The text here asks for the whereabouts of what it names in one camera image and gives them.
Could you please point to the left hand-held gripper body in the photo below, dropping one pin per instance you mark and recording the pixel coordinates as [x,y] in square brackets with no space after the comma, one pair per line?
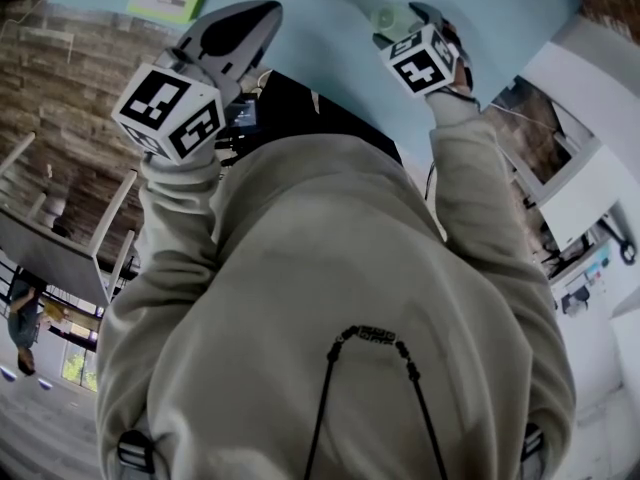
[160,103]

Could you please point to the window with green view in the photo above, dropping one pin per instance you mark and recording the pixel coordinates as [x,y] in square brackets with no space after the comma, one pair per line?
[80,368]

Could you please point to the person's right hand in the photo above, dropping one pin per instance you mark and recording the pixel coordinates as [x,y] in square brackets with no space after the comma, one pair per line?
[466,75]

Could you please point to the light blue table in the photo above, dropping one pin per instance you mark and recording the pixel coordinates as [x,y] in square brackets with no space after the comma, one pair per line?
[340,43]

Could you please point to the clear cup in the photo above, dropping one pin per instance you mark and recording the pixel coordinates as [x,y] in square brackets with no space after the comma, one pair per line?
[390,18]

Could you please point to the person's grey hoodie torso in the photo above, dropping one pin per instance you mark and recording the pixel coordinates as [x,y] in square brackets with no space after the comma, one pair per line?
[325,248]

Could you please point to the grey table with white legs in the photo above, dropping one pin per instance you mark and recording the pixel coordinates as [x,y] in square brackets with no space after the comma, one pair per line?
[50,258]

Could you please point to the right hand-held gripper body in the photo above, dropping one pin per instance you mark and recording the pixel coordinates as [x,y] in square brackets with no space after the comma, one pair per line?
[425,68]

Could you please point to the white partition panel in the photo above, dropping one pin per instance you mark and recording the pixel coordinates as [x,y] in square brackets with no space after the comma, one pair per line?
[575,198]

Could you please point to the round blue lamp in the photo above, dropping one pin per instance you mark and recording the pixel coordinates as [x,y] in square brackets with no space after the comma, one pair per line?
[7,374]
[45,383]

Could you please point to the person's right forearm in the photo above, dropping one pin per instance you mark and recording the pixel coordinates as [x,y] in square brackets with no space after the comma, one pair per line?
[465,168]

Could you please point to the person's left forearm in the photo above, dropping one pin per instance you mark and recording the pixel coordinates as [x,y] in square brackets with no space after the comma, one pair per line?
[175,208]

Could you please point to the small screen device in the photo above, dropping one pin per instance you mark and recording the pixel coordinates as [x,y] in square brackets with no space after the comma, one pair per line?
[243,113]

